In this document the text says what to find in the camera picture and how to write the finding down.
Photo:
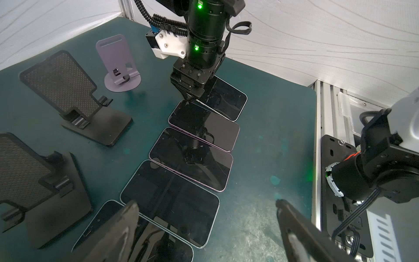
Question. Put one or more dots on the phone with cracked screen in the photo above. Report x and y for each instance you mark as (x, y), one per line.
(193, 159)

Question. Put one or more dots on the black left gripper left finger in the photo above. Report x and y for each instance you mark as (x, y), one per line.
(113, 241)

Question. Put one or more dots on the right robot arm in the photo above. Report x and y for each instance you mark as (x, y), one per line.
(387, 164)

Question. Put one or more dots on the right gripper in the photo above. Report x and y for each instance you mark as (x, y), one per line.
(191, 81)

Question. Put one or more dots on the lilac round phone stand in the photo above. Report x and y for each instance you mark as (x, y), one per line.
(117, 58)

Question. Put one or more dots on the phone with white frame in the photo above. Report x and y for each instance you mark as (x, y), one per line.
(223, 98)

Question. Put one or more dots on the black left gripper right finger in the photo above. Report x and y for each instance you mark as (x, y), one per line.
(303, 241)

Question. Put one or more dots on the phone with purple frame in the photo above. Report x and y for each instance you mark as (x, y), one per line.
(205, 125)

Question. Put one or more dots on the black rectangular phone stand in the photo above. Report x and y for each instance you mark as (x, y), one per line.
(62, 83)

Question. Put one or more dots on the black folding phone stand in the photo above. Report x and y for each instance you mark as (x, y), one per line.
(48, 193)

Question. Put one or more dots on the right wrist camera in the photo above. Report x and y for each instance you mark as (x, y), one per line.
(165, 44)

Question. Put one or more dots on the phone with dark frame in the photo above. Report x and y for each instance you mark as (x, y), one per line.
(151, 243)

